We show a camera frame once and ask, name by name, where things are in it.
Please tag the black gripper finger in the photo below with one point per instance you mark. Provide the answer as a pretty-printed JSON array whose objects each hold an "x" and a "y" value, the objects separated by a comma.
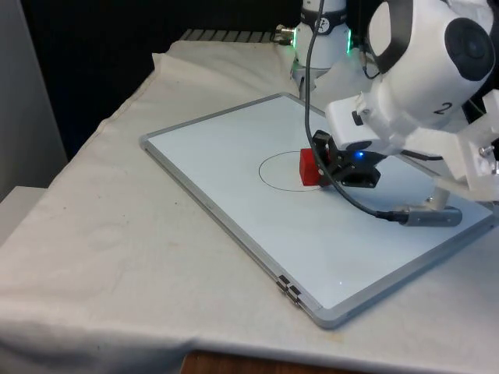
[
  {"x": 331, "y": 173},
  {"x": 323, "y": 141}
]

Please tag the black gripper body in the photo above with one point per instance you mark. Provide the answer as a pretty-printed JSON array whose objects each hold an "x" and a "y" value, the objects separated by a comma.
[{"x": 360, "y": 171}]

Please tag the red cube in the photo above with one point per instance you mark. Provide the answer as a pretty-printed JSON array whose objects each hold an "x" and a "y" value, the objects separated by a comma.
[{"x": 308, "y": 171}]

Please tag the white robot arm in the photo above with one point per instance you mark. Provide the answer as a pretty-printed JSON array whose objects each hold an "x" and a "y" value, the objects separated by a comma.
[{"x": 413, "y": 82}]

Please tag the whiteboard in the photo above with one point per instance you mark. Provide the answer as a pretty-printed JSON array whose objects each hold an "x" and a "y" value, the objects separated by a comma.
[{"x": 218, "y": 163}]

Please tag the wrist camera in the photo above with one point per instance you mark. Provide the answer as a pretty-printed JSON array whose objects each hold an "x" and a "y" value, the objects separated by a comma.
[{"x": 351, "y": 128}]

